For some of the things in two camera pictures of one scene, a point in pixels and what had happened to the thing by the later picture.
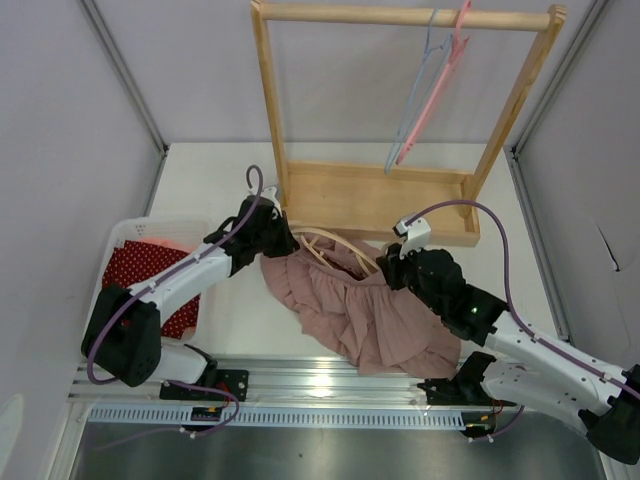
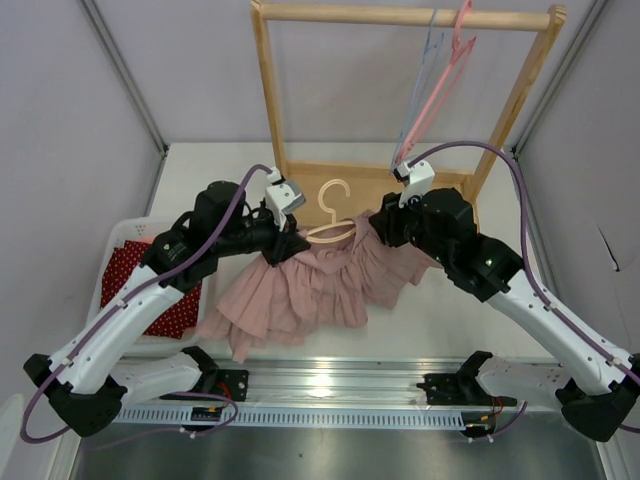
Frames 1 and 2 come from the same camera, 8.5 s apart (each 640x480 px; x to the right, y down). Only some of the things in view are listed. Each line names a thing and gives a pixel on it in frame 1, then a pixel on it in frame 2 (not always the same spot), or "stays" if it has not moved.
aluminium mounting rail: (285, 393) stays
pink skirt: (334, 293) → (328, 283)
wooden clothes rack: (367, 201) stays
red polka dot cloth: (130, 264) stays
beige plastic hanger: (358, 252) → (333, 219)
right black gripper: (391, 265) → (388, 219)
